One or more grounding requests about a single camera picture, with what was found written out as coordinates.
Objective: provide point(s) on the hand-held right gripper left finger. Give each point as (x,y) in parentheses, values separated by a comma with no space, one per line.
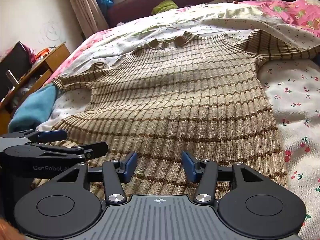
(130,165)

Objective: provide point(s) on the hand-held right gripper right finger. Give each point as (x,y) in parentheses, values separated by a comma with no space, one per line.
(190,166)

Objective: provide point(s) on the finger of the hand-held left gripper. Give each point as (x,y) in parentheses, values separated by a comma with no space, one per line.
(53,135)
(95,148)

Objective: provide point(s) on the beige striped ribbed sweater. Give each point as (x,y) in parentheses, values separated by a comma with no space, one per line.
(170,100)

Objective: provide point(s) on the teal cloth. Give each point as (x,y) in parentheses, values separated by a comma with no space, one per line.
(32,110)

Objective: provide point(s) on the orange fuzzy cloth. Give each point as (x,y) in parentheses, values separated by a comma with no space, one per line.
(7,231)

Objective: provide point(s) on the wooden cabinet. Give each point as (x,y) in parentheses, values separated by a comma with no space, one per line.
(53,57)

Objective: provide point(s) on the orange item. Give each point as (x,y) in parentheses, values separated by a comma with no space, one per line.
(45,52)

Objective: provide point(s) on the dark monitor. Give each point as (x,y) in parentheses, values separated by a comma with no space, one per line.
(15,60)

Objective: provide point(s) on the pink green floral sheet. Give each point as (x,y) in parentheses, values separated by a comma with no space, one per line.
(97,42)

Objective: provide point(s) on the white cherry-print bed sheet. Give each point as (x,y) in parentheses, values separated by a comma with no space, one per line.
(295,100)

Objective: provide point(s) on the blue plastic bag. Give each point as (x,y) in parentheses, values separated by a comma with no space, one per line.
(103,1)

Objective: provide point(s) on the purple headboard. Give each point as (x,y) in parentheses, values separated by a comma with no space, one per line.
(135,7)

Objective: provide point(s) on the yellow-green cloth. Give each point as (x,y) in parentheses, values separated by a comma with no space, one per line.
(166,5)

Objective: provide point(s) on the pink floral quilt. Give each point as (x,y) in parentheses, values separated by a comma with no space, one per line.
(287,12)

